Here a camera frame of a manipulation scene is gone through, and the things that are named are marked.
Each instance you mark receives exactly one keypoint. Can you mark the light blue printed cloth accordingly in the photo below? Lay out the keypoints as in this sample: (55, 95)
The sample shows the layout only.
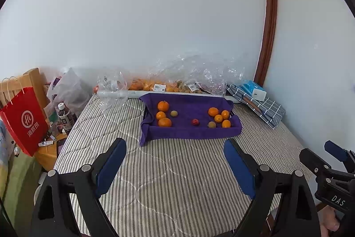
(2, 148)

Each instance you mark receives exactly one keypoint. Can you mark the large crinkled clear bag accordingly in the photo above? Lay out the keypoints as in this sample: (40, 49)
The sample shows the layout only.
(222, 73)

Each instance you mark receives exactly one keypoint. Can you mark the wooden chair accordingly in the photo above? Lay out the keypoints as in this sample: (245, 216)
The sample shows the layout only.
(34, 78)

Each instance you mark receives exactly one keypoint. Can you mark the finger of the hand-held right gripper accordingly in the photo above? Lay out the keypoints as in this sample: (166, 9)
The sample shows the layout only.
(335, 148)
(313, 160)

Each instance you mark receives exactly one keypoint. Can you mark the purple towel-lined tray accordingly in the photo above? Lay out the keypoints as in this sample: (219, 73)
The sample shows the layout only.
(188, 108)

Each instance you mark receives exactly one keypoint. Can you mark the round wooden stool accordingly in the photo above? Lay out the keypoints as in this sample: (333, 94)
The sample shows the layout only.
(50, 156)

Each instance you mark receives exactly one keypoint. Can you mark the person's right hand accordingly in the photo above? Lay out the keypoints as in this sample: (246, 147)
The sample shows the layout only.
(328, 221)

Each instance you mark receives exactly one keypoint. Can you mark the green cloth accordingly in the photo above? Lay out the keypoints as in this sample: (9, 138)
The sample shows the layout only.
(19, 184)

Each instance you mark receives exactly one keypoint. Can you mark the grey checkered cloth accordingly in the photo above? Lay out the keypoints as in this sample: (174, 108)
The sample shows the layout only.
(271, 114)

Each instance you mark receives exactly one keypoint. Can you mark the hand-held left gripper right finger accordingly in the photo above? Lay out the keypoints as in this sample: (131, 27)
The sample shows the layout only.
(240, 170)

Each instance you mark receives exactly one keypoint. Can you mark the large smooth orange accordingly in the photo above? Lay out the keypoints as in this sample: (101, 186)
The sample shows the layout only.
(164, 122)
(160, 115)

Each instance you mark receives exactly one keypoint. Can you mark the dark drink bottle white cap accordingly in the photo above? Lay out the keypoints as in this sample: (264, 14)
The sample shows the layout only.
(64, 118)

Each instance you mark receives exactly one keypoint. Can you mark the crumpled bag of oranges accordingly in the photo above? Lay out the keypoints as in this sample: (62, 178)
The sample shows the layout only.
(136, 86)

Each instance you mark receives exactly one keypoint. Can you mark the clear plastic bags of fruit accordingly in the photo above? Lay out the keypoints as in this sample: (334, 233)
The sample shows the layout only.
(133, 94)

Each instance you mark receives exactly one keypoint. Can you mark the labelled bag of oranges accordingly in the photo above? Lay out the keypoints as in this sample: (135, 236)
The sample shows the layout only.
(151, 85)

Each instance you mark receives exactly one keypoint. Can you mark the small red round fruit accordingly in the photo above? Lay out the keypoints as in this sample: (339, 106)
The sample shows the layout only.
(195, 122)

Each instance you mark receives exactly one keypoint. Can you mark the empty clear plastic bag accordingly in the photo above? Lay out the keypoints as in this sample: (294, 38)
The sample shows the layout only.
(111, 84)

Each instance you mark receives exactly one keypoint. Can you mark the blue white tissue pack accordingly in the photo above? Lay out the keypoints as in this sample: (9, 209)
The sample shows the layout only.
(253, 88)

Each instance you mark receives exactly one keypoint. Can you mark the clear bag of red fruit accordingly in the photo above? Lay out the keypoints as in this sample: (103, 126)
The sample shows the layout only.
(206, 89)

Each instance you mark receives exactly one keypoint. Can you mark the large orange with stem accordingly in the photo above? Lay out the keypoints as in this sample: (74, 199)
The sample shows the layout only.
(163, 106)

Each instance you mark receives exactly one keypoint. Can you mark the clear bag of longans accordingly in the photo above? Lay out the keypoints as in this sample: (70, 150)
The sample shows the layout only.
(184, 88)

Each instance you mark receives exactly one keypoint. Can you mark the striped bed sheet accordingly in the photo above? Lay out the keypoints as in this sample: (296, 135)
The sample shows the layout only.
(172, 184)

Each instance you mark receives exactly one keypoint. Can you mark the dark phone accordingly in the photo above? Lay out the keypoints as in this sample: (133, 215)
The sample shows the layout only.
(60, 146)

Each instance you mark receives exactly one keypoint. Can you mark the small orange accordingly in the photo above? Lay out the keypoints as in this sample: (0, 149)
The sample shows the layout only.
(225, 114)
(218, 118)
(213, 112)
(226, 123)

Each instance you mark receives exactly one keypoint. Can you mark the brown wooden door frame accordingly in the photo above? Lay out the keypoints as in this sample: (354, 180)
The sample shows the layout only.
(270, 17)

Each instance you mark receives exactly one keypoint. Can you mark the small green round fruit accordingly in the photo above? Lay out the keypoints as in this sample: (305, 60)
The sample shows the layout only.
(212, 124)
(174, 113)

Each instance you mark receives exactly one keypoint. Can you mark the red paper shopping bag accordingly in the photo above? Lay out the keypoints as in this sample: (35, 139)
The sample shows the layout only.
(27, 120)

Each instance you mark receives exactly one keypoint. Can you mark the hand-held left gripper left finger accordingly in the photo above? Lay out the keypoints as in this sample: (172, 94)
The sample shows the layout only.
(111, 167)

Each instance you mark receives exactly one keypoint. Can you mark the white plastic bag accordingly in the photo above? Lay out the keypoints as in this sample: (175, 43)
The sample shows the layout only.
(69, 87)

